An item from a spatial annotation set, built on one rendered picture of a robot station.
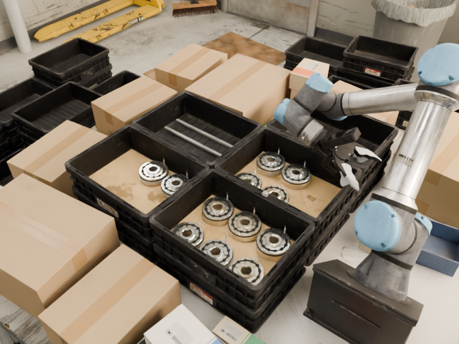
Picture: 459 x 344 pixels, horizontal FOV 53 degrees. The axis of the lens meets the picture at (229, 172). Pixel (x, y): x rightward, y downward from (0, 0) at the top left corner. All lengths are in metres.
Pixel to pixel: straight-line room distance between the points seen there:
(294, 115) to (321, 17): 3.15
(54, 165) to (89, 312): 0.64
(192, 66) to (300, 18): 2.51
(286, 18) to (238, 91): 2.78
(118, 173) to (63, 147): 0.25
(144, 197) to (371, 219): 0.76
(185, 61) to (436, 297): 1.48
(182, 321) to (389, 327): 0.52
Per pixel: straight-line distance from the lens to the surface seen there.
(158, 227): 1.34
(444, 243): 1.74
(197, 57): 2.30
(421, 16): 3.56
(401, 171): 1.20
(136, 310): 1.27
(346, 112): 1.50
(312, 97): 1.42
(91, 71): 3.01
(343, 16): 4.44
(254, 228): 1.41
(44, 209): 1.52
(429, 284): 1.61
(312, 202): 1.56
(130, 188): 1.61
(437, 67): 1.23
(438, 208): 1.77
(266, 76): 2.06
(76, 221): 1.45
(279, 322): 1.42
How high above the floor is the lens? 1.92
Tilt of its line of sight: 42 degrees down
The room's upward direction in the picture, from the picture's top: straight up
